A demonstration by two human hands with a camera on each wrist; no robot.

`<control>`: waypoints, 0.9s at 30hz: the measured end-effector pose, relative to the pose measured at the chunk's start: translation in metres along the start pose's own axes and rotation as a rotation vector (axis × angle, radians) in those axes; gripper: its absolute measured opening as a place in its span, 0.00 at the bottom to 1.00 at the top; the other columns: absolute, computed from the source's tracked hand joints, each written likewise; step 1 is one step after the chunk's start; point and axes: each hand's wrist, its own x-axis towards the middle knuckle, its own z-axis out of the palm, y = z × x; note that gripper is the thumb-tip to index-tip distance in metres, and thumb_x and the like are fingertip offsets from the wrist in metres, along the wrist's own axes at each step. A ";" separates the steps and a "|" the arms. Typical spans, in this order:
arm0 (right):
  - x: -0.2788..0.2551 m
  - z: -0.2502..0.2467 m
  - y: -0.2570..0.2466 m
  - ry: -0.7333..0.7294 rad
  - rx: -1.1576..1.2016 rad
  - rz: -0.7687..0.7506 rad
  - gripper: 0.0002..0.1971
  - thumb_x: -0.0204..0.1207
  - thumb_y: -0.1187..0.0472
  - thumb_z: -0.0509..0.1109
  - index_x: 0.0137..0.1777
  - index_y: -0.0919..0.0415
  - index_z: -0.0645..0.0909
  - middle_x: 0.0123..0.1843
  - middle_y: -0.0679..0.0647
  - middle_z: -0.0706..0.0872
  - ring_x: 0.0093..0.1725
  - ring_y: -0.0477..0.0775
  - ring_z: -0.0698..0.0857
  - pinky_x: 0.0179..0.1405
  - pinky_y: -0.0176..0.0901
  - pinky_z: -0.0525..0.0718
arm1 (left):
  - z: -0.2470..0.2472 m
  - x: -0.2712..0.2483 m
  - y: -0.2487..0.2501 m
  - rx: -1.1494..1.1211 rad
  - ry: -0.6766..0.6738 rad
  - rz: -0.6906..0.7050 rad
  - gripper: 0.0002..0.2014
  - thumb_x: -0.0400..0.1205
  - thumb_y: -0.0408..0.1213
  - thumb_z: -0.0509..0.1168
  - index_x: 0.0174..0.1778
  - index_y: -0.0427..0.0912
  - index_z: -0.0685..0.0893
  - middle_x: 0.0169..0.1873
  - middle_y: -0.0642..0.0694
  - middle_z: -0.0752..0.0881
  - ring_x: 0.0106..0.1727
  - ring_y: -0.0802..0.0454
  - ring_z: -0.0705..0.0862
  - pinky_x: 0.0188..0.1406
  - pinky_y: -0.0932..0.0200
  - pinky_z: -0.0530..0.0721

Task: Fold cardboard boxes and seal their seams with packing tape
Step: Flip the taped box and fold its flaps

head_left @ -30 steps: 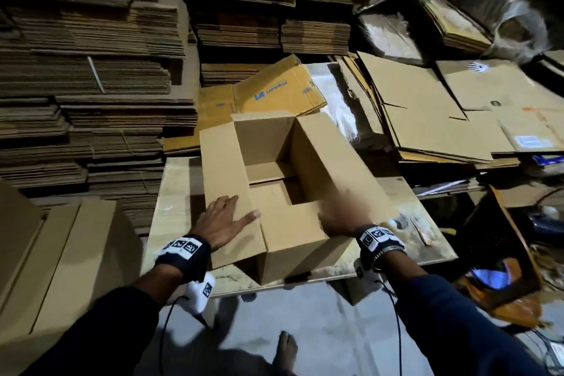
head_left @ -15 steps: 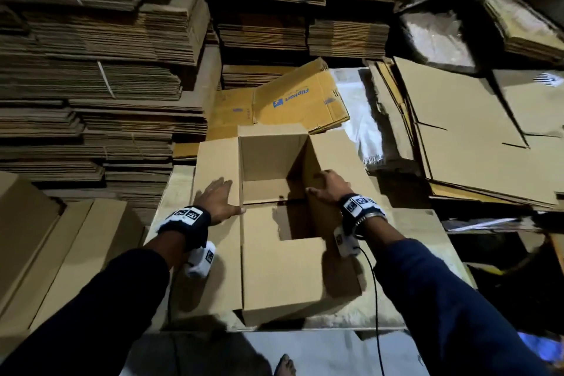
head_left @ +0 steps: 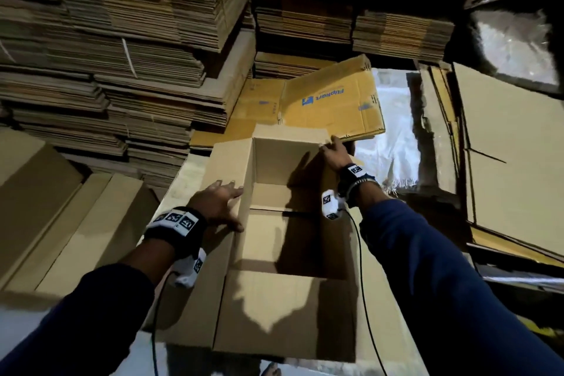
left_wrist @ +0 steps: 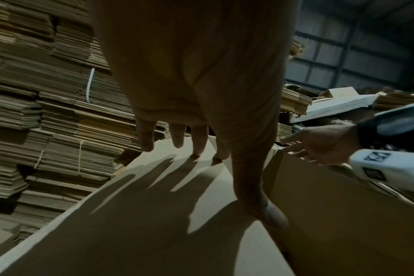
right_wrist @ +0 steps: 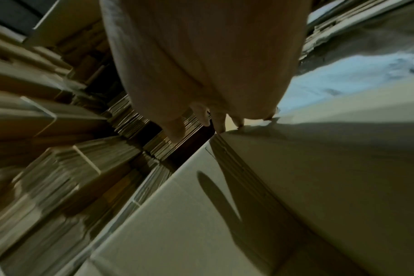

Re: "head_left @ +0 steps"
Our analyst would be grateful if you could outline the person's right hand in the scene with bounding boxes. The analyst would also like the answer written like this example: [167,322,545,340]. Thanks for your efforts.
[318,135,356,172]

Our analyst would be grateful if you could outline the person's left hand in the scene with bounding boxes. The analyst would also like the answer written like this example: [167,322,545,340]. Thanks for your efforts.
[186,180,246,233]

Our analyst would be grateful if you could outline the person's left forearm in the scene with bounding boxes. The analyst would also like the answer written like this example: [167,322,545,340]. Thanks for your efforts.
[0,237,179,376]

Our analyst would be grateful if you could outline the person's right forearm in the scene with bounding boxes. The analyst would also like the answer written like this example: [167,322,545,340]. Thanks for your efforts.
[352,182,564,376]

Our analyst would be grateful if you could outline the pile of brown cartons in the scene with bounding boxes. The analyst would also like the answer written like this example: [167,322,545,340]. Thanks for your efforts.
[418,62,564,269]

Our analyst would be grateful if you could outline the stacks of flat cardboard bundles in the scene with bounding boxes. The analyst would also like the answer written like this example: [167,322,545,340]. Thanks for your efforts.
[0,0,521,202]

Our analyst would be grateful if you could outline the black right wrist band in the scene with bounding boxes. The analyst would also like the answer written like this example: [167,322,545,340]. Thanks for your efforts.
[335,162,379,206]

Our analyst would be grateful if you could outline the black wrist band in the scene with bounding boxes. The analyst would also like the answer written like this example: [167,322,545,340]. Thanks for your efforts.
[335,162,379,206]
[143,206,207,260]

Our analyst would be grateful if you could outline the black left wrist band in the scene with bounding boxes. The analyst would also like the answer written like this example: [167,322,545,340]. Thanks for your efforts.
[143,206,207,260]

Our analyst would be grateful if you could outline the yellow carton with blue print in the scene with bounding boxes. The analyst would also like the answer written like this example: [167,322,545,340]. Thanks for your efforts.
[279,54,387,144]

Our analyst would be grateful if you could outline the white plastic sack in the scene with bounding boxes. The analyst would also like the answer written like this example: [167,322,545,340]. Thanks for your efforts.
[352,68,426,193]

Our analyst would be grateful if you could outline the plywood work board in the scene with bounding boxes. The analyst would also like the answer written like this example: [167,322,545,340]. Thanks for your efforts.
[141,152,429,376]

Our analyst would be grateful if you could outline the clear plastic sheet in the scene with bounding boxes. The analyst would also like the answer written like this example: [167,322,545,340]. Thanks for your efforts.
[471,7,562,96]

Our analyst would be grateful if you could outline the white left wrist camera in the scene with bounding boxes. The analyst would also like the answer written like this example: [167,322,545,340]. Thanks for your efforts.
[171,247,209,290]

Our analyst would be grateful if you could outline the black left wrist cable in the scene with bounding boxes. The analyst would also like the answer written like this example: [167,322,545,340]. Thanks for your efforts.
[149,273,174,376]

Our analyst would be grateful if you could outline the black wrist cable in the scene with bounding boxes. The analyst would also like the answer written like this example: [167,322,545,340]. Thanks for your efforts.
[149,273,174,376]
[342,209,390,376]

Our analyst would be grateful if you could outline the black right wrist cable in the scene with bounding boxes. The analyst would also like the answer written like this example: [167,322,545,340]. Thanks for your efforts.
[342,209,390,376]

